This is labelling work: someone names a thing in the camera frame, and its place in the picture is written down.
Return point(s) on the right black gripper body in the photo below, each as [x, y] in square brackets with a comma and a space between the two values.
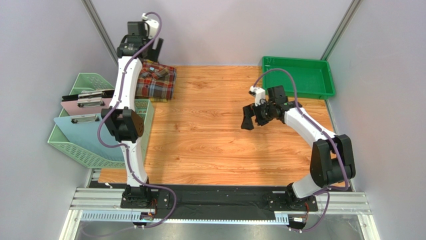
[256, 113]

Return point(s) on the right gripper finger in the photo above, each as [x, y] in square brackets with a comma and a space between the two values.
[260, 119]
[247, 122]

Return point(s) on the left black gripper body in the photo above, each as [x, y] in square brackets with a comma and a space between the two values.
[154, 54]

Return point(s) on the red brown plaid shirt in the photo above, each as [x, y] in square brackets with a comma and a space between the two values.
[156, 80]

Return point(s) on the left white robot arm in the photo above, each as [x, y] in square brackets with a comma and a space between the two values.
[120, 118]

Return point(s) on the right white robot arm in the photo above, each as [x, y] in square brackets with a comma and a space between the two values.
[332, 158]

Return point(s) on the yellow plaid folded shirt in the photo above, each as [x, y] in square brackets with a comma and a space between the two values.
[158, 100]

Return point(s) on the green plastic tray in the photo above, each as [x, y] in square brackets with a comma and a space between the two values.
[313, 78]

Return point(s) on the pink clipboard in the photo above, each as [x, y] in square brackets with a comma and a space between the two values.
[86, 106]

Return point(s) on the blue clipboard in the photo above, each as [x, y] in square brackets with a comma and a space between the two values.
[77, 136]

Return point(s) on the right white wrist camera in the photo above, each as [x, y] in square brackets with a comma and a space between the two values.
[259, 95]

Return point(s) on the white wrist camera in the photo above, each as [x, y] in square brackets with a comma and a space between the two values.
[151, 26]
[259, 95]

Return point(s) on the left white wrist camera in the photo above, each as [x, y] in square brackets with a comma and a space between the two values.
[151, 26]

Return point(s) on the left corner aluminium post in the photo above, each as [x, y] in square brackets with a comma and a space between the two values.
[101, 30]

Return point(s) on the corner aluminium post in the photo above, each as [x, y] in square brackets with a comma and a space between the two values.
[341, 28]
[101, 30]

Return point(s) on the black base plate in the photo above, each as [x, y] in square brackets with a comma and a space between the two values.
[225, 203]

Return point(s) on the right corner aluminium post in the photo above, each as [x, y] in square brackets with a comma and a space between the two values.
[341, 28]

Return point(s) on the aluminium rail frame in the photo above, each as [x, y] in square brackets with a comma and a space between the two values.
[90, 204]

